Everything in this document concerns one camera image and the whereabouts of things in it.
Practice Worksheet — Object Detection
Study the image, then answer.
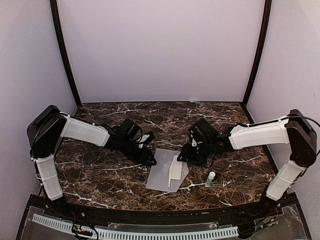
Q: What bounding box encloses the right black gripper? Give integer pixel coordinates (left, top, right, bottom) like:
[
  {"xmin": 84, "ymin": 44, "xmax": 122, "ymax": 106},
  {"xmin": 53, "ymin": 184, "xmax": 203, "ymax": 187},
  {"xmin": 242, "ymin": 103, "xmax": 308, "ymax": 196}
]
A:
[{"xmin": 177, "ymin": 139, "xmax": 214, "ymax": 167}]

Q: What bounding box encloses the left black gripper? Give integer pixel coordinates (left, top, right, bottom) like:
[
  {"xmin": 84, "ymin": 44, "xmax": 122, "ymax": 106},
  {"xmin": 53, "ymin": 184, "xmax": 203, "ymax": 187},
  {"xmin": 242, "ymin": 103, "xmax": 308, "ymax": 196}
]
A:
[{"xmin": 119, "ymin": 138, "xmax": 157, "ymax": 165}]

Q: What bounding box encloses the beige letter paper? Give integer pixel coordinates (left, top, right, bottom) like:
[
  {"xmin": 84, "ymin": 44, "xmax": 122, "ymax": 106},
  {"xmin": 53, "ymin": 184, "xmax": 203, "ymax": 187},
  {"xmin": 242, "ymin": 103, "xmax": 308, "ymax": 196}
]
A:
[{"xmin": 168, "ymin": 161, "xmax": 175, "ymax": 188}]

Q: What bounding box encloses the grey envelope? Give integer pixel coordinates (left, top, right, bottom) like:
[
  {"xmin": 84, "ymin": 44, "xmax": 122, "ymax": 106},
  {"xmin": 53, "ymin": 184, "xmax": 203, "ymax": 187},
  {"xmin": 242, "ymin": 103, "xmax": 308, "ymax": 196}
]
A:
[{"xmin": 146, "ymin": 148, "xmax": 189, "ymax": 193}]

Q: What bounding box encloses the green glue stick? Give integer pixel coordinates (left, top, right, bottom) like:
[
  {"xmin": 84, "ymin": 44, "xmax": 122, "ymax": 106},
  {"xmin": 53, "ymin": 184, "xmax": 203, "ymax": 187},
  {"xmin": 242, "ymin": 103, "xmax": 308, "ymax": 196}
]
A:
[{"xmin": 205, "ymin": 171, "xmax": 216, "ymax": 187}]

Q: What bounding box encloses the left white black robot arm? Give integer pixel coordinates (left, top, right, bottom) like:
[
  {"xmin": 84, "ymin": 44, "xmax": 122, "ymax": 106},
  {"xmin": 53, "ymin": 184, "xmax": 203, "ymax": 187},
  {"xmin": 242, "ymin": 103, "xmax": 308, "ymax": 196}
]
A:
[{"xmin": 26, "ymin": 105, "xmax": 157, "ymax": 218}]

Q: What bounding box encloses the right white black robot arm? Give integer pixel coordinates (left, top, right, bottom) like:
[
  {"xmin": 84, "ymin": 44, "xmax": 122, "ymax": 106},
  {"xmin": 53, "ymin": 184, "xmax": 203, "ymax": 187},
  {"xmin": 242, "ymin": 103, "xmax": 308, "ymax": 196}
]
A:
[{"xmin": 177, "ymin": 109, "xmax": 320, "ymax": 217}]

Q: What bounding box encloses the small circuit board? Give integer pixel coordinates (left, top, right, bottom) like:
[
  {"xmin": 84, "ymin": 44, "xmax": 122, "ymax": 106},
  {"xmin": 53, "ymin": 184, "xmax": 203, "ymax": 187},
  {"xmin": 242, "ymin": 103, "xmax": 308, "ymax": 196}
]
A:
[{"xmin": 71, "ymin": 224, "xmax": 93, "ymax": 238}]

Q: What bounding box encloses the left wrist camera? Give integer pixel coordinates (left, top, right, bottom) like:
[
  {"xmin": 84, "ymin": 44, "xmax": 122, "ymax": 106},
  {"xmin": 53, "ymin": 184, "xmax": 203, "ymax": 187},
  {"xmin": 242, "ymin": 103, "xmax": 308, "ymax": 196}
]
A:
[{"xmin": 138, "ymin": 131, "xmax": 155, "ymax": 149}]

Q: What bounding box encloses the black front rail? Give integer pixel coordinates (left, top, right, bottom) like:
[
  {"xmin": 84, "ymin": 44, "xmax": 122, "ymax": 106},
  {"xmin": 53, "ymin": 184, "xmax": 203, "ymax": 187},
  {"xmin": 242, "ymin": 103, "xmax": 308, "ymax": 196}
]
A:
[{"xmin": 27, "ymin": 193, "xmax": 298, "ymax": 226}]

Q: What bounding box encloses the white slotted cable duct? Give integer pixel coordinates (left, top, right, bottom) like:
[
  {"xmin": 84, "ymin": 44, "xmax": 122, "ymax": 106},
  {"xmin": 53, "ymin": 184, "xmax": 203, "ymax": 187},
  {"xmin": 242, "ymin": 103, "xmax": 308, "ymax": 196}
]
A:
[{"xmin": 31, "ymin": 213, "xmax": 239, "ymax": 240}]

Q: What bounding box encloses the right black frame post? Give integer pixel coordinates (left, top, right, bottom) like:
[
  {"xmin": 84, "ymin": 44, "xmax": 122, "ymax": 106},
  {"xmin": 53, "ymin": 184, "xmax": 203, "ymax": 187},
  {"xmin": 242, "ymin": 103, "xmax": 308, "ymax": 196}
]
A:
[{"xmin": 241, "ymin": 0, "xmax": 272, "ymax": 107}]

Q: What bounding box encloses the black frame post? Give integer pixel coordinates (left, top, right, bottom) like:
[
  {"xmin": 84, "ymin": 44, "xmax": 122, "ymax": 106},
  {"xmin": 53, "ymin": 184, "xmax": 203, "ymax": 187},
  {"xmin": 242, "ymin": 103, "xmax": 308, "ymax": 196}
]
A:
[
  {"xmin": 241, "ymin": 0, "xmax": 272, "ymax": 107},
  {"xmin": 49, "ymin": 0, "xmax": 82, "ymax": 108}
]

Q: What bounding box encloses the left black frame post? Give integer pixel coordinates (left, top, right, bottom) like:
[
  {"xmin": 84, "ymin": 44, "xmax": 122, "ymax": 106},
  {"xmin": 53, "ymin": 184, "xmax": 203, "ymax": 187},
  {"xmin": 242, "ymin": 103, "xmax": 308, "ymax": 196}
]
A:
[{"xmin": 49, "ymin": 0, "xmax": 82, "ymax": 108}]

